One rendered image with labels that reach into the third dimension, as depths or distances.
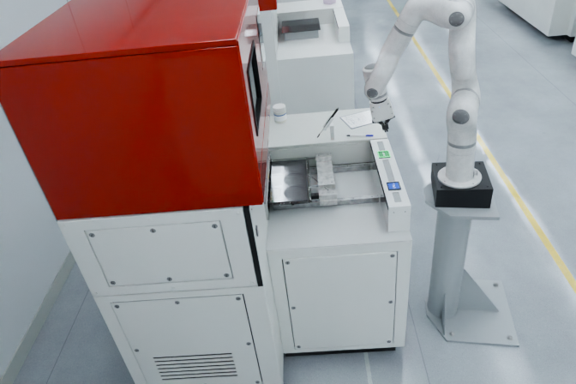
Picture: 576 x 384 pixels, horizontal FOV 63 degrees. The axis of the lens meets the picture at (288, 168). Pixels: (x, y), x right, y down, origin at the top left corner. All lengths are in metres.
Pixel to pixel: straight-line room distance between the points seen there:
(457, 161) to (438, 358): 1.07
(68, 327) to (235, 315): 1.44
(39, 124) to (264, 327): 1.19
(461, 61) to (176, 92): 1.12
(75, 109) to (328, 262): 1.20
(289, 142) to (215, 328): 0.99
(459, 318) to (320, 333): 0.82
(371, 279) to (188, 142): 1.11
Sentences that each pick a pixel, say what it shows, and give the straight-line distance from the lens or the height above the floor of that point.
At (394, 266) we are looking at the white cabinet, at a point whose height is 0.67.
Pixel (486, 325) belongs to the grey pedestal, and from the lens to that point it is 2.90.
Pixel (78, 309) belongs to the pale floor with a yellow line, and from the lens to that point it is 3.33.
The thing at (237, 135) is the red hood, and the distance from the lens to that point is 1.50.
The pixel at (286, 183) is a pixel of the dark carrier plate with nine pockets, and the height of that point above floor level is 0.90.
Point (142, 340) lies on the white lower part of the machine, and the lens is 2.29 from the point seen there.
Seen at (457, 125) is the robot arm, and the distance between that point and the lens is 2.06.
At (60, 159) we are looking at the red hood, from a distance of 1.71.
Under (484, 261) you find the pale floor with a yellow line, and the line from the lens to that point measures 3.25.
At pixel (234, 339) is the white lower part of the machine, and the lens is 2.21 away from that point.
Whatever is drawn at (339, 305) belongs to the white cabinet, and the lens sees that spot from 2.34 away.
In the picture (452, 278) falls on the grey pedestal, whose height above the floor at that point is 0.34.
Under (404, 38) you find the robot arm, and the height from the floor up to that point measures 1.57.
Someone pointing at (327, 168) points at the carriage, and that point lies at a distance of 2.41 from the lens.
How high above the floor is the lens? 2.24
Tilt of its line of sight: 34 degrees down
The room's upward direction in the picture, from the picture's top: 7 degrees counter-clockwise
